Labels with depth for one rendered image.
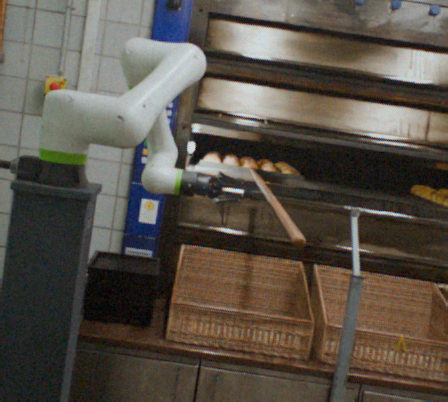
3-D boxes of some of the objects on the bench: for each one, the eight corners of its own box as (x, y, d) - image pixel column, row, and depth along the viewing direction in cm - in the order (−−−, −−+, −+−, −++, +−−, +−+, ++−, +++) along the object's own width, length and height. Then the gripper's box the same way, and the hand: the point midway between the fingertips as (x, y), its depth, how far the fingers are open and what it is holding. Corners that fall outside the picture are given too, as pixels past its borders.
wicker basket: (171, 302, 280) (180, 242, 278) (293, 320, 282) (303, 261, 279) (162, 341, 232) (173, 269, 229) (310, 362, 233) (322, 291, 231)
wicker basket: (302, 321, 282) (312, 262, 279) (425, 341, 282) (436, 282, 279) (317, 364, 233) (329, 292, 231) (466, 387, 233) (480, 316, 231)
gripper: (199, 165, 222) (264, 175, 223) (194, 201, 223) (259, 210, 224) (199, 167, 215) (266, 177, 215) (193, 204, 216) (260, 214, 217)
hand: (253, 193), depth 220 cm, fingers closed
